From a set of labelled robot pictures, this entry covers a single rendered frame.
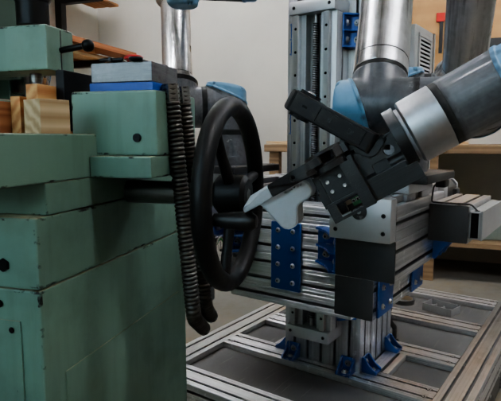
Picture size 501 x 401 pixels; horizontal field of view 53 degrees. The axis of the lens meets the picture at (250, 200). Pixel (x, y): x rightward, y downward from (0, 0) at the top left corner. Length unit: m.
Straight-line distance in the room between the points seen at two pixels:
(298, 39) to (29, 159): 0.93
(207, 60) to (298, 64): 2.99
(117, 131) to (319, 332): 0.91
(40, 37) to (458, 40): 0.74
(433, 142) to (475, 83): 0.07
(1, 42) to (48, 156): 0.31
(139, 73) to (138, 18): 4.02
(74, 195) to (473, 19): 0.76
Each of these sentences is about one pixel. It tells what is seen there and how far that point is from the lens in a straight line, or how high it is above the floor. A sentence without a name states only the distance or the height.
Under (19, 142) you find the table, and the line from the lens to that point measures 0.63.
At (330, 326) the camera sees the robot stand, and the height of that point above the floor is 0.38.
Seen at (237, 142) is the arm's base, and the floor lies 0.88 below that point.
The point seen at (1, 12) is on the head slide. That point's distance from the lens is 1.02.
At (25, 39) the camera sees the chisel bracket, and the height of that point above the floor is 1.05.
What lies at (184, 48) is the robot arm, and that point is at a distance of 1.50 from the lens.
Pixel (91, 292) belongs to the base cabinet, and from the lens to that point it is 0.76.
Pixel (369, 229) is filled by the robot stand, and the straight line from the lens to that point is 1.05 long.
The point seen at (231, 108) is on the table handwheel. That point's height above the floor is 0.94.
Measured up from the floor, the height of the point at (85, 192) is 0.82.
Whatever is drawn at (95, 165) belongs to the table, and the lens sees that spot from 0.73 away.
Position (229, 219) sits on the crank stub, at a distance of 0.63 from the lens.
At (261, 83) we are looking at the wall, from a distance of 4.16.
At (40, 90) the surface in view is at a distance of 0.79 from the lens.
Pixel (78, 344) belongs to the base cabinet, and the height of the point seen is 0.61.
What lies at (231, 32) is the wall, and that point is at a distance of 4.32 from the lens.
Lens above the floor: 0.90
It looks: 7 degrees down
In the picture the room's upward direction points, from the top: straight up
